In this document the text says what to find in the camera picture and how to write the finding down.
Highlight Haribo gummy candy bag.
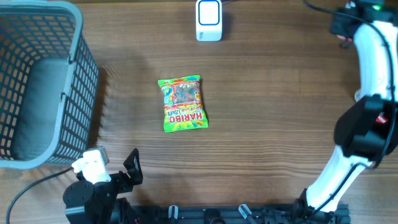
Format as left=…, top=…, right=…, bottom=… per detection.
left=158, top=75, right=208, bottom=133

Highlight left black camera cable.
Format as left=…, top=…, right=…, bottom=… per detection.
left=5, top=167, right=75, bottom=224

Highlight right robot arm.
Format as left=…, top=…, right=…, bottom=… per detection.
left=289, top=1, right=397, bottom=223

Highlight white barcode scanner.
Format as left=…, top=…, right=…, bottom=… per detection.
left=195, top=0, right=223, bottom=42

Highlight small red snack box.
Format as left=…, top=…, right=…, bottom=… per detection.
left=337, top=35, right=353, bottom=49

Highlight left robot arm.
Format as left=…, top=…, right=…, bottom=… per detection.
left=63, top=147, right=143, bottom=224

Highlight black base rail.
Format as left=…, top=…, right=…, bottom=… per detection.
left=129, top=204, right=351, bottom=224

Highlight red Nescafe coffee stick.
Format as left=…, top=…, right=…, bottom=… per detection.
left=376, top=114, right=388, bottom=124

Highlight grey plastic shopping basket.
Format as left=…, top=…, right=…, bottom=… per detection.
left=1, top=1, right=99, bottom=170

